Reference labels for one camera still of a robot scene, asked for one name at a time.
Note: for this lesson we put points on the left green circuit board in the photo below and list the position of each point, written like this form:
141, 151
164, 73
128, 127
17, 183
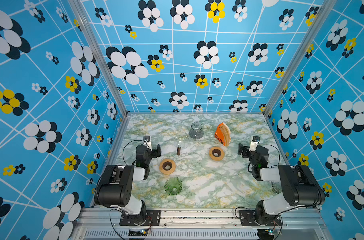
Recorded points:
140, 233

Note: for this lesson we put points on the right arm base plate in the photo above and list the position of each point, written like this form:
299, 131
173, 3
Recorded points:
249, 218

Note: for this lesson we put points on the green circuit board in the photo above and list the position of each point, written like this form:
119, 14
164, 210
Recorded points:
267, 234
140, 233

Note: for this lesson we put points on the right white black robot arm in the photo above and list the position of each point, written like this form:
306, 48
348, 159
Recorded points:
299, 188

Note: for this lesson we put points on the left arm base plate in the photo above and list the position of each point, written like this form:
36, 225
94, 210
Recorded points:
149, 218

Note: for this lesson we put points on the right green circuit board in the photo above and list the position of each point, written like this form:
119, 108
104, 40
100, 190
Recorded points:
267, 234

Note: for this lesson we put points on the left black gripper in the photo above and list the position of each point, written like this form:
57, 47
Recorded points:
155, 150

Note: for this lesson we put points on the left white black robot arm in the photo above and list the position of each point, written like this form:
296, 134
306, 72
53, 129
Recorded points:
114, 188

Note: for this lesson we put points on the glass server with wooden handle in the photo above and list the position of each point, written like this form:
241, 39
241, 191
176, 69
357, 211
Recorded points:
180, 136

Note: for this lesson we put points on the wooden ring dripper holder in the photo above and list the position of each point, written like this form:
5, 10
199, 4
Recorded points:
167, 166

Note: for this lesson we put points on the green glass dripper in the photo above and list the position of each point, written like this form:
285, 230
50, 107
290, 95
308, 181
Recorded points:
173, 186

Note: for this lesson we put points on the clear glass dripper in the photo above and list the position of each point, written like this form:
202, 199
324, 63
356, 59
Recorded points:
276, 187

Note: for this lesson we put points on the right aluminium corner post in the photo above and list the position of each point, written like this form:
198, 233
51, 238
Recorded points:
313, 31

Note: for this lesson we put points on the aluminium corner post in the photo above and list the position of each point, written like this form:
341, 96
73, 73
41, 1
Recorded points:
80, 15
313, 31

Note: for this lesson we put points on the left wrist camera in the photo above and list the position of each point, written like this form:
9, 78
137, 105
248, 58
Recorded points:
147, 141

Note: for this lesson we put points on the orange coffee filter pack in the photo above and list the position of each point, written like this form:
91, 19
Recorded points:
223, 134

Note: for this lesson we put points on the aluminium front rail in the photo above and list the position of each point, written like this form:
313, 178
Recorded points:
199, 224

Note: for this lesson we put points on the left aluminium corner post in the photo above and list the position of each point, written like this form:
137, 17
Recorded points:
80, 15

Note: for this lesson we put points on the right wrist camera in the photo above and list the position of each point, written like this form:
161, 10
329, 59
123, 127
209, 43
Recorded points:
254, 143

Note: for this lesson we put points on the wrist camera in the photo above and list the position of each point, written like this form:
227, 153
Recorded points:
147, 141
254, 143

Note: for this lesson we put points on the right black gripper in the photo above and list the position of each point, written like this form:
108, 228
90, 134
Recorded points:
244, 150

